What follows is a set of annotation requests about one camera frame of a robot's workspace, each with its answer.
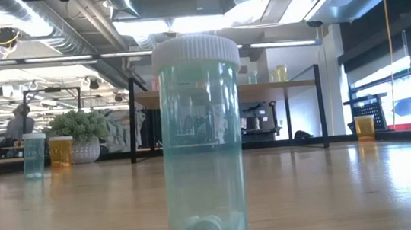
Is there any black rig frame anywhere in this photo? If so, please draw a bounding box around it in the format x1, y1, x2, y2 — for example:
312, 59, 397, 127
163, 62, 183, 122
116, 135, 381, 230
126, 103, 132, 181
18, 84, 85, 126

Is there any black machine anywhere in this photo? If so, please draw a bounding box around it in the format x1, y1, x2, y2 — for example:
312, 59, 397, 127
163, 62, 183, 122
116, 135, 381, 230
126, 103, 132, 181
237, 98, 282, 145

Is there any person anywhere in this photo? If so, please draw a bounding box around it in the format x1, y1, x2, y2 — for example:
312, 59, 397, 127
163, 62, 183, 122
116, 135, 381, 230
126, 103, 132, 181
0, 102, 38, 149

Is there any large orange medicine bottle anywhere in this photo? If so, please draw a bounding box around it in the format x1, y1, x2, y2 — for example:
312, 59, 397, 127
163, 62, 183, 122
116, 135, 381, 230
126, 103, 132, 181
353, 114, 378, 142
47, 134, 77, 170

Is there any round silver ventilation duct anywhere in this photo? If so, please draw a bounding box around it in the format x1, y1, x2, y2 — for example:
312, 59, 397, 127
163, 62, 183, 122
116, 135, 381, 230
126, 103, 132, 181
0, 0, 150, 103

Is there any wooden shelf with black frame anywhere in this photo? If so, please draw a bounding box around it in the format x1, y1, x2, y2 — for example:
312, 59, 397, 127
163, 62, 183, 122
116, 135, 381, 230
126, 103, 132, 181
122, 56, 330, 168

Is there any yellow hanging cable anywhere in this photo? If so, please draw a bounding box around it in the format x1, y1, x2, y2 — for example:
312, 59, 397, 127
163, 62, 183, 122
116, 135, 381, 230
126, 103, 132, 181
380, 0, 402, 129

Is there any black ceiling dome device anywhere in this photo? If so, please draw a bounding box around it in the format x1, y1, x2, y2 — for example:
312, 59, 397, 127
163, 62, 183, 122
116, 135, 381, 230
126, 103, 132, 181
0, 25, 23, 50

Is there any red bin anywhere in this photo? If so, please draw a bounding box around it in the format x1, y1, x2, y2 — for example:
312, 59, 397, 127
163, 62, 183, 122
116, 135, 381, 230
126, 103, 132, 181
387, 122, 411, 134

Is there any black perforated cart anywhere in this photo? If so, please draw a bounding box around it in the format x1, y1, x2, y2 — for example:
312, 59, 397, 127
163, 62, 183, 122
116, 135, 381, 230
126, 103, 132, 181
342, 91, 393, 136

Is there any teal green medicine bottle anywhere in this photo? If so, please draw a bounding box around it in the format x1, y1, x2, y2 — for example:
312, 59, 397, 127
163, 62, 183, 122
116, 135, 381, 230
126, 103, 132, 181
19, 131, 50, 180
148, 30, 259, 230
247, 69, 260, 85

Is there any long ceiling light bar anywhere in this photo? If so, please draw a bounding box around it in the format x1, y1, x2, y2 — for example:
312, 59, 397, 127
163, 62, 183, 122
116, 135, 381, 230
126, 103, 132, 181
0, 24, 323, 80

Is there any green potted artificial plant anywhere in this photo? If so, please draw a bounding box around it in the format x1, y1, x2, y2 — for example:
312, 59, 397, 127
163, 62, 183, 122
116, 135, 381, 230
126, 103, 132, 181
43, 106, 114, 168

